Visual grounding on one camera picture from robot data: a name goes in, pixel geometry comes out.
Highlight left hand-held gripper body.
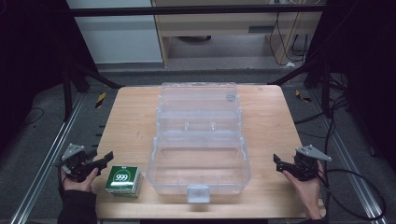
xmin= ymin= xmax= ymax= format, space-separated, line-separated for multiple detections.
xmin=55 ymin=143 xmax=100 ymax=183

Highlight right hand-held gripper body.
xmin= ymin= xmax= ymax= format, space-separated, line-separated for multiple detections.
xmin=289 ymin=144 xmax=332 ymax=183

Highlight person's left hand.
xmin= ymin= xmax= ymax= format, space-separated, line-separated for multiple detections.
xmin=60 ymin=167 xmax=101 ymax=194

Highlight person's right hand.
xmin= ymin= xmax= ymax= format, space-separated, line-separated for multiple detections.
xmin=281 ymin=160 xmax=326 ymax=220

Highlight green and white carton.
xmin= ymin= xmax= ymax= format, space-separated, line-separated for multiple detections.
xmin=104 ymin=164 xmax=145 ymax=199

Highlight black yellow striped tape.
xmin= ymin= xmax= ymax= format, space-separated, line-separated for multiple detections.
xmin=294 ymin=89 xmax=313 ymax=104
xmin=94 ymin=91 xmax=107 ymax=109

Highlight black stand leg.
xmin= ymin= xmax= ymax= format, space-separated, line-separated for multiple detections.
xmin=266 ymin=57 xmax=332 ymax=119
xmin=61 ymin=61 xmax=126 ymax=123

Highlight clear plastic storage box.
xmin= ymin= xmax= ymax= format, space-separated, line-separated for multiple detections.
xmin=146 ymin=81 xmax=253 ymax=204

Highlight white cabinet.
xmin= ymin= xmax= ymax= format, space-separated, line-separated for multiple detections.
xmin=65 ymin=0 xmax=164 ymax=65

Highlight light wooden desk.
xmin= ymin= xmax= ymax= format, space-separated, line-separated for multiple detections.
xmin=150 ymin=0 xmax=323 ymax=67

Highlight aluminium floor rail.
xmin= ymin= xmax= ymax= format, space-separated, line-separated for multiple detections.
xmin=8 ymin=92 xmax=86 ymax=224
xmin=309 ymin=89 xmax=389 ymax=224

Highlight thin black floor cable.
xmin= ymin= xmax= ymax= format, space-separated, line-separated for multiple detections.
xmin=18 ymin=106 xmax=45 ymax=128

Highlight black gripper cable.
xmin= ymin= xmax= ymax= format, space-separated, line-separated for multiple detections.
xmin=317 ymin=161 xmax=388 ymax=222

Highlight black floor cables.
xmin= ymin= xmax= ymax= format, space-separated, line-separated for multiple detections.
xmin=293 ymin=73 xmax=351 ymax=142

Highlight black hanging cables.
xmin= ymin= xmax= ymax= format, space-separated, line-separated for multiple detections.
xmin=268 ymin=11 xmax=310 ymax=67

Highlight black horizontal frame bar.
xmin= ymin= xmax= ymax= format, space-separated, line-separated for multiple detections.
xmin=66 ymin=4 xmax=327 ymax=18

